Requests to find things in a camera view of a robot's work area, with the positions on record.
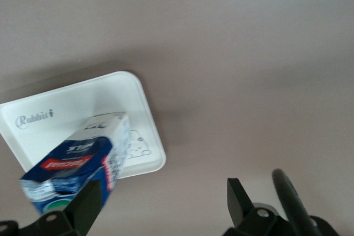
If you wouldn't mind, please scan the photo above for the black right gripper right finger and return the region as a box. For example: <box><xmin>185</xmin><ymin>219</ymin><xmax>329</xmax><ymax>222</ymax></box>
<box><xmin>226</xmin><ymin>177</ymin><xmax>278</xmax><ymax>236</ymax></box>

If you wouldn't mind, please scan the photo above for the blue milk carton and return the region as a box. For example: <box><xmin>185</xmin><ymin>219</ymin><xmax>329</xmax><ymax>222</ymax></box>
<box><xmin>19</xmin><ymin>111</ymin><xmax>131</xmax><ymax>216</ymax></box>

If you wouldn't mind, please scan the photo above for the white tray with rabbit print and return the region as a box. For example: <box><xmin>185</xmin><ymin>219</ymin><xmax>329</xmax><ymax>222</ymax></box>
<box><xmin>0</xmin><ymin>70</ymin><xmax>167</xmax><ymax>179</ymax></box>

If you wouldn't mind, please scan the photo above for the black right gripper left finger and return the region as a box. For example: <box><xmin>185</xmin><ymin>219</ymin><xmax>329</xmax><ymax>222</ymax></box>
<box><xmin>37</xmin><ymin>179</ymin><xmax>102</xmax><ymax>236</ymax></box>

